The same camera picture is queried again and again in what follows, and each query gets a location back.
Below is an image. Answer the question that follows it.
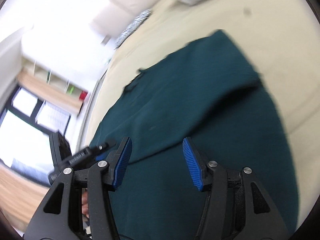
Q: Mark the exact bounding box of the cream padded headboard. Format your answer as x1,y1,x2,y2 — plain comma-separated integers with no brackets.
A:
92,0,159,38

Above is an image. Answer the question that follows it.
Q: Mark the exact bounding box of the red box on shelf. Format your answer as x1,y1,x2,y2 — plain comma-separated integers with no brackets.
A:
79,90,88,101

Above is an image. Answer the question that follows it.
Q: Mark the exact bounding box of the black framed window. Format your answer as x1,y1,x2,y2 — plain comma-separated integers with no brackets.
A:
1,85,71,186

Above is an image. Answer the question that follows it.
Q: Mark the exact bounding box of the dark green knit sweater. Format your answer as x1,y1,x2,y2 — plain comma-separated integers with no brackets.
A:
90,30,298,239

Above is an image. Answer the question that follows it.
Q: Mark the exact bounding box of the wall switch panel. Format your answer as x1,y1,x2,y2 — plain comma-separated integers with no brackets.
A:
101,35,111,46

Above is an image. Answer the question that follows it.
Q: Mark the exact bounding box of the beige bed with sheet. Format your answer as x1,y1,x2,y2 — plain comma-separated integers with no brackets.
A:
80,0,319,225

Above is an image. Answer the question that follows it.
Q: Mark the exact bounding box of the beige curtain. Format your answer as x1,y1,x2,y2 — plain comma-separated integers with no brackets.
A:
16,70,83,115

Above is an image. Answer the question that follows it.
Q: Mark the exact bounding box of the zebra print pillow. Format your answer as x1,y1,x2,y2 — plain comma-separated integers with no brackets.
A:
114,9,152,49

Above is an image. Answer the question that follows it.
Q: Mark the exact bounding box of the left hand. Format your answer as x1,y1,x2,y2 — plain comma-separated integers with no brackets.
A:
81,191,89,218

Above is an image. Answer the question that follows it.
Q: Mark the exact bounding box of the white wall shelf unit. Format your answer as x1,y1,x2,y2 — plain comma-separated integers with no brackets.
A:
22,56,88,99

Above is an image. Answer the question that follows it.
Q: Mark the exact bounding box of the green stool on shelf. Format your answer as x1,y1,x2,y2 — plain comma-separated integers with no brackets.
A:
66,84,74,94

